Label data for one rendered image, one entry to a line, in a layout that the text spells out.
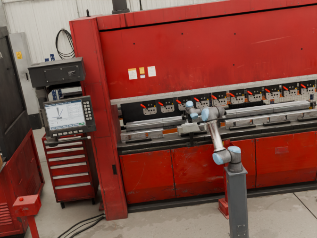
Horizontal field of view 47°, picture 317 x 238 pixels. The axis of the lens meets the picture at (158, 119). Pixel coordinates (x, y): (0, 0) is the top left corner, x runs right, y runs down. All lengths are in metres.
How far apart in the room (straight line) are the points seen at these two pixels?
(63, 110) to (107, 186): 1.12
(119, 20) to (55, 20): 4.39
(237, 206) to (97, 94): 1.81
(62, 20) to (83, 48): 4.42
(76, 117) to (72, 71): 0.45
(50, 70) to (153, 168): 1.62
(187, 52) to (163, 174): 1.43
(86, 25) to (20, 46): 4.39
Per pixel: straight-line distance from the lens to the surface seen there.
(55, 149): 4.62
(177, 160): 4.27
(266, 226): 4.20
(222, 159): 3.44
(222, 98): 4.21
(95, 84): 3.89
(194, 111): 3.83
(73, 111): 3.65
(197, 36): 4.03
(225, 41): 4.09
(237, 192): 3.66
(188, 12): 3.98
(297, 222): 4.30
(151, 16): 3.96
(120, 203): 4.41
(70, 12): 8.23
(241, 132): 4.27
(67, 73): 3.59
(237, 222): 3.83
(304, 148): 4.60
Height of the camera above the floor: 2.43
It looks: 18 degrees down
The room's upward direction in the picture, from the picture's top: 7 degrees counter-clockwise
